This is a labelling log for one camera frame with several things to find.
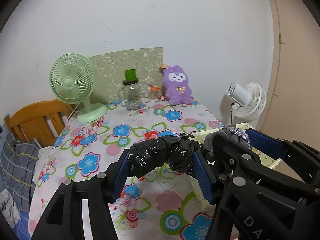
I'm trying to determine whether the grey sock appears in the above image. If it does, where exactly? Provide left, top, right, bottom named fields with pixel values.
left=203, top=126, right=252, bottom=157

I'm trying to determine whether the black plastic bag roll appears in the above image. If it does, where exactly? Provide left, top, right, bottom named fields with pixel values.
left=128, top=134, right=202, bottom=178

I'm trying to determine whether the beige door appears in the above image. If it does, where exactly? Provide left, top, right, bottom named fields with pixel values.
left=257, top=0, right=319, bottom=150

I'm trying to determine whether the floral tablecloth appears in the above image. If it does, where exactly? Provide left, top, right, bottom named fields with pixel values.
left=27, top=97, right=241, bottom=240

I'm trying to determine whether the white standing fan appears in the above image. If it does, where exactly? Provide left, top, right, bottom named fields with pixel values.
left=227, top=82, right=266, bottom=122

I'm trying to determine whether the glass mason jar mug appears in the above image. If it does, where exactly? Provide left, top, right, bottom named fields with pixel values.
left=118, top=79, right=142, bottom=111

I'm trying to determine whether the small jar orange lid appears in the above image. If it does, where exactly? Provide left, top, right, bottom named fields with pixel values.
left=148, top=86, right=161, bottom=102

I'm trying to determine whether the wooden chair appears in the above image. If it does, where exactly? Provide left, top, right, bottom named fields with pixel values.
left=4, top=99, right=74, bottom=147

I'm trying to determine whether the green cup on jar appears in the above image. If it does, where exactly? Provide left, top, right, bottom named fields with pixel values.
left=124, top=69, right=137, bottom=82

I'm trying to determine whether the grey plaid bedding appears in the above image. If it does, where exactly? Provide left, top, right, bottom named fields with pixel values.
left=0, top=132, right=41, bottom=228

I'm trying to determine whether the purple plush bunny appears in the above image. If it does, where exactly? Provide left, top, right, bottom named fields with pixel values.
left=161, top=64, right=192, bottom=106

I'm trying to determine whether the green desk fan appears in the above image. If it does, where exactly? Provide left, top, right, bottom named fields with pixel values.
left=49, top=53, right=107, bottom=123

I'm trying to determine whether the green cartoon wall mat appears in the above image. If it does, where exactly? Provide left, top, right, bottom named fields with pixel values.
left=88, top=47, right=164, bottom=104

